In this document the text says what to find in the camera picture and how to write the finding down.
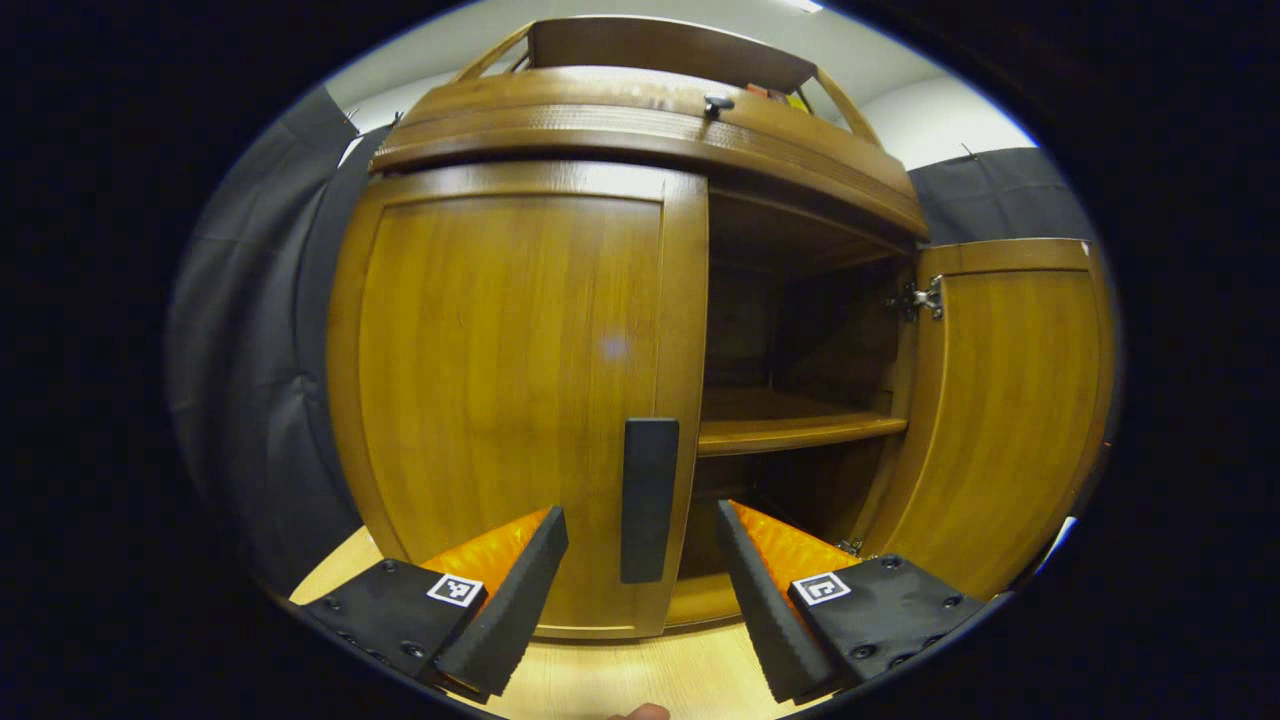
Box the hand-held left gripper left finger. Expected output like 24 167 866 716
290 506 569 701

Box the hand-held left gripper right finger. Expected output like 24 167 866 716
716 499 991 704

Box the wooden shoe cabinet door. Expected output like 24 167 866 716
860 238 1118 601
327 160 711 641

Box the wooden double-door shoe cabinet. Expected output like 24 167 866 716
327 15 1118 641

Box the wooden inner shelf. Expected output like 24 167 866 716
697 388 909 458

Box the black backdrop cloth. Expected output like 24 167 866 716
165 85 1101 591

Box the black door handle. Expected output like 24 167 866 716
620 417 681 585

